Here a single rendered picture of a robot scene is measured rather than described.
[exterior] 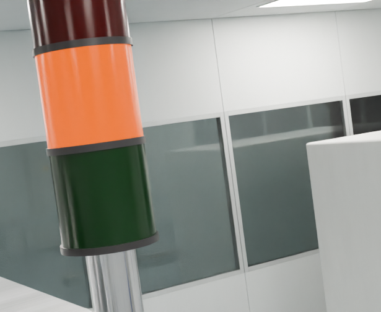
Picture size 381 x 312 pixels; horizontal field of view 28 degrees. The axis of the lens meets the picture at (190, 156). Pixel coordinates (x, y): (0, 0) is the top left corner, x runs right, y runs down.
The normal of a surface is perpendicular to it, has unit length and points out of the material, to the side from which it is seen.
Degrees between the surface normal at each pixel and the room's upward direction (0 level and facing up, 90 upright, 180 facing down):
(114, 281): 90
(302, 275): 90
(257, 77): 90
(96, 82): 90
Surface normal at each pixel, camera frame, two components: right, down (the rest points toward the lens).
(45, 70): -0.71, 0.13
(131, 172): 0.69, -0.05
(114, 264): 0.14, 0.04
